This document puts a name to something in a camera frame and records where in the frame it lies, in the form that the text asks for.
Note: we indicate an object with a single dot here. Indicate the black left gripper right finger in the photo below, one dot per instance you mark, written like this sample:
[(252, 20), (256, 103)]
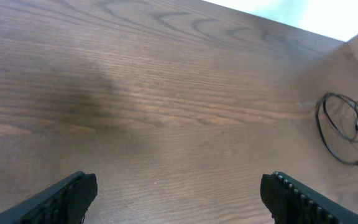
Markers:
[(291, 202)]

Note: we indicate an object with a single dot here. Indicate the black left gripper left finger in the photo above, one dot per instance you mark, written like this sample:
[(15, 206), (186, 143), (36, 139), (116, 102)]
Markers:
[(65, 202)]

